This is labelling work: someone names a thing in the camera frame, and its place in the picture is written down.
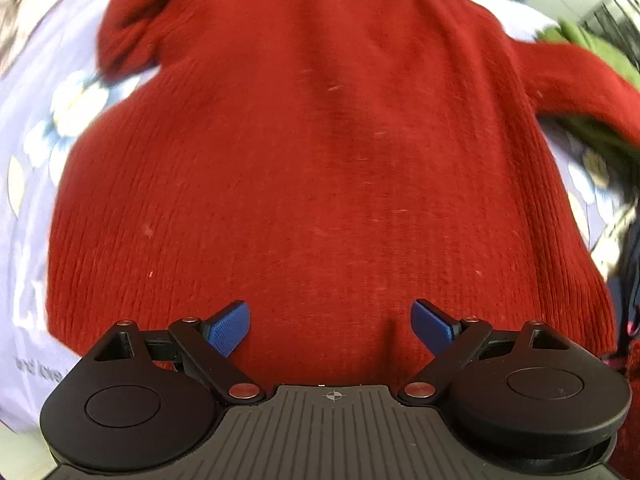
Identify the lilac floral bed sheet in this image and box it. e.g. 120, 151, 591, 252
0, 0, 640, 436

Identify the red knitted sweater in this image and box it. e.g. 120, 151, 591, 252
44, 0, 640, 387

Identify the green cloth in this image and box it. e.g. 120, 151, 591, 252
534, 20, 640, 150

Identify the dark patterned cloth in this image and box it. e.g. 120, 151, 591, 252
592, 195, 640, 376

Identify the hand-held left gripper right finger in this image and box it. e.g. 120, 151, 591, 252
398, 299, 571, 407

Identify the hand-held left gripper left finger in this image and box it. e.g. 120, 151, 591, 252
93, 300, 266, 405

